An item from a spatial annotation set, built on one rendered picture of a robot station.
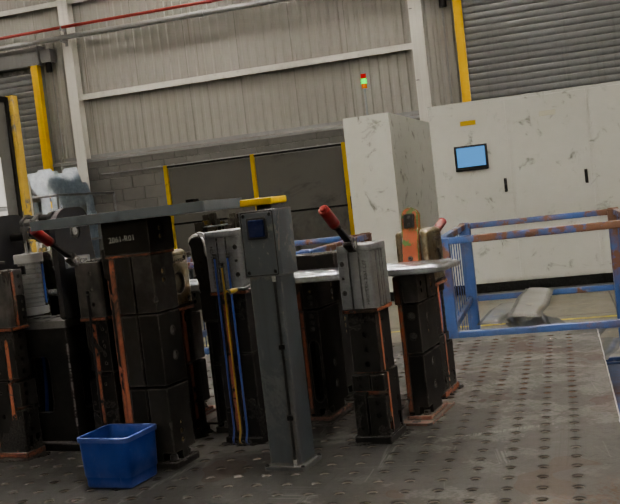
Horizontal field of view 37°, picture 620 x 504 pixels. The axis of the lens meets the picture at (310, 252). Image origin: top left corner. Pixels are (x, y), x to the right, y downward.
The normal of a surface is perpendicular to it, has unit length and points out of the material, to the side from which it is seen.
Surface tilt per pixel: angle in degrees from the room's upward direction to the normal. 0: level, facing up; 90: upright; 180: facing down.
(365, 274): 90
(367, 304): 90
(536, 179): 90
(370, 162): 90
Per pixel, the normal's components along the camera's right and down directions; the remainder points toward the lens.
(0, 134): 0.97, -0.10
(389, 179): -0.31, 0.08
